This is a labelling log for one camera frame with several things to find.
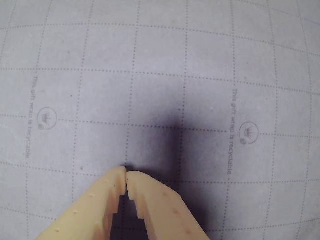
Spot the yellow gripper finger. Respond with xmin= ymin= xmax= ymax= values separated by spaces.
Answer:
xmin=126 ymin=170 xmax=211 ymax=240
xmin=34 ymin=166 xmax=127 ymax=240

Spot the gridded gift wrap paper sheet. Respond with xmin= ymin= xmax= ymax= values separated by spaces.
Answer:
xmin=0 ymin=0 xmax=320 ymax=240

